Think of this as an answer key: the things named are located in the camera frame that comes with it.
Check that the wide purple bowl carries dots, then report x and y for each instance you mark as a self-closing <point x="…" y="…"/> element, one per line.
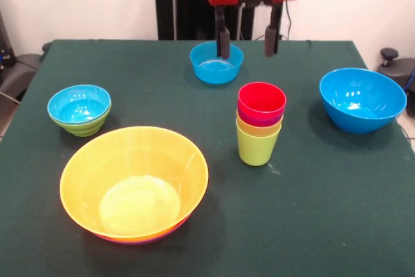
<point x="142" y="241"/>

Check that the medium blue bowl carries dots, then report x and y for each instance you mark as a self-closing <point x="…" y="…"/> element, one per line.
<point x="210" y="71"/>

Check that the purple cup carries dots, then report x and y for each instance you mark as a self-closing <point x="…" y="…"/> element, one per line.
<point x="259" y="121"/>

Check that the small light blue ribbed bowl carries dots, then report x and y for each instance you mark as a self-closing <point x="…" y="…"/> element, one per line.
<point x="78" y="108"/>

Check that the red cup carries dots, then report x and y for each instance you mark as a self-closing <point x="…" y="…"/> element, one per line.
<point x="262" y="102"/>

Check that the small green ribbed bowl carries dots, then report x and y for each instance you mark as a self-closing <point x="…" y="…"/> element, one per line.
<point x="84" y="129"/>

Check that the large blue bowl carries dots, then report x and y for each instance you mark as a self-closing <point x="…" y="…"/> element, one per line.
<point x="363" y="115"/>

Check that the yellow cup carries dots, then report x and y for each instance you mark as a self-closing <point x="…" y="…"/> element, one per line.
<point x="256" y="131"/>

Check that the black pedestal foot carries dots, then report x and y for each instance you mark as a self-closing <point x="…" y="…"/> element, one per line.
<point x="17" y="69"/>
<point x="394" y="69"/>

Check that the large orange bowl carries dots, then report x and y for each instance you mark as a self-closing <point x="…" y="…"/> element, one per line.
<point x="136" y="166"/>

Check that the lime green cup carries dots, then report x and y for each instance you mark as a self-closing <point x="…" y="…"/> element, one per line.
<point x="256" y="150"/>

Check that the dark green table cloth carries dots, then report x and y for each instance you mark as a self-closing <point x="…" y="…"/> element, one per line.
<point x="259" y="209"/>

